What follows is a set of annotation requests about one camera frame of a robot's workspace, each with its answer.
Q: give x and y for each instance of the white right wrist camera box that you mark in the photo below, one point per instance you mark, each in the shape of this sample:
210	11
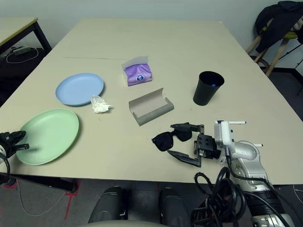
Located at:
223	134

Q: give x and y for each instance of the yellow-green stool cushion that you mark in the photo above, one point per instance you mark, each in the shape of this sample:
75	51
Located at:
291	35

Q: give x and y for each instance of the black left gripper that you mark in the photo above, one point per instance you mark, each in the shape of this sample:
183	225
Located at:
6	145

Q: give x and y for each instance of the beige striped cloth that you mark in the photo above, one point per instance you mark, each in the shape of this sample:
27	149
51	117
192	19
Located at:
298	25

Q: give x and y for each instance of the black table foot bar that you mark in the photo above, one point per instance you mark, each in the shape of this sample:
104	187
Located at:
59	184

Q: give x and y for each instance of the black cup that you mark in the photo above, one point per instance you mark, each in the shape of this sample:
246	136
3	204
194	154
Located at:
202	94

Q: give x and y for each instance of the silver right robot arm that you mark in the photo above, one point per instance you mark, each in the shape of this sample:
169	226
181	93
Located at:
246	151

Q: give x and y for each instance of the beige robot waist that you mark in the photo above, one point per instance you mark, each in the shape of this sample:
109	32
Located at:
123	224

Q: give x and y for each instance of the black robot left leg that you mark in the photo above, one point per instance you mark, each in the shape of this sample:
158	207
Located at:
106	205

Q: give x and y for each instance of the grey glasses case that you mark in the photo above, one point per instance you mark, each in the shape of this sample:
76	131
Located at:
149	105

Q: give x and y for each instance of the light green plate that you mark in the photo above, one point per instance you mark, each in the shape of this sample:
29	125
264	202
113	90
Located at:
49	134

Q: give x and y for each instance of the black tripod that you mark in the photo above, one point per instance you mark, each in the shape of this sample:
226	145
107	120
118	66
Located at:
300	88

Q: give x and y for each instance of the white tissue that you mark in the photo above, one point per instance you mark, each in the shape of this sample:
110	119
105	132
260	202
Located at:
99	105

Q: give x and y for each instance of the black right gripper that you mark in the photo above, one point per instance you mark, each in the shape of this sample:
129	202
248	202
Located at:
206	144

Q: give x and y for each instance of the beige side table black frame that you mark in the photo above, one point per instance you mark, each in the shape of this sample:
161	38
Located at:
14	26

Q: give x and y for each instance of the black robot leg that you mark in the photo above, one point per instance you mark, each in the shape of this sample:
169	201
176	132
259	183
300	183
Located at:
106	205
175	208

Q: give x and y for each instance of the black robot right leg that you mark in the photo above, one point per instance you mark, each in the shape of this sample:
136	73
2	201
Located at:
175	208

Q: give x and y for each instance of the black sunglasses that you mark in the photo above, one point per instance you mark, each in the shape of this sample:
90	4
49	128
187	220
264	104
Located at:
164	142

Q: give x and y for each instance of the light blue plate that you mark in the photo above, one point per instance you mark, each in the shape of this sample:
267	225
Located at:
78	88

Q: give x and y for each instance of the purple tissue pack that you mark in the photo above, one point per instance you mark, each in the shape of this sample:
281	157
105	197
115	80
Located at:
138	75

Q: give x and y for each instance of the wooden stool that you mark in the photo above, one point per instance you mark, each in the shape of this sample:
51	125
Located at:
275	56

